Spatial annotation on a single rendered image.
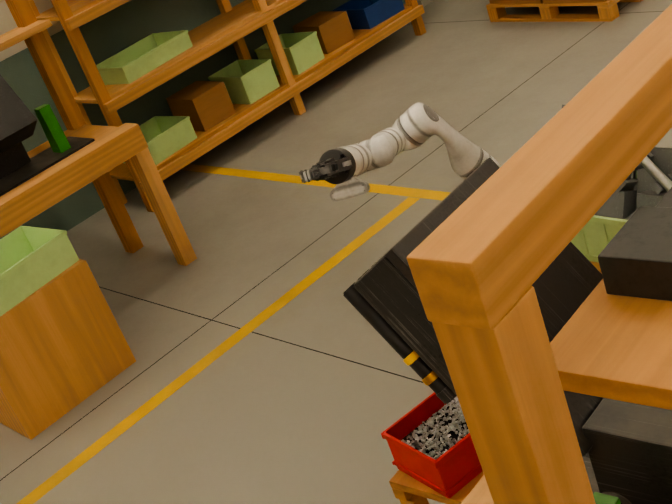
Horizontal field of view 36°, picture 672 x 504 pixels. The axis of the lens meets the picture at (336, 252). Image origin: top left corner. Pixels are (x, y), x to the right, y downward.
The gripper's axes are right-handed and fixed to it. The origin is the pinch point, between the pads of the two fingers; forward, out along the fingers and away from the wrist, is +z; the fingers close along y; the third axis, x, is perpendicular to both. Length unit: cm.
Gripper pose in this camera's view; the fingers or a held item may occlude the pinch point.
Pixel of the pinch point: (311, 174)
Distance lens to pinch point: 212.1
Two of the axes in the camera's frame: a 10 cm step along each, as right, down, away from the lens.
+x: 2.9, 9.5, 0.9
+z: -4.2, 2.1, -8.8
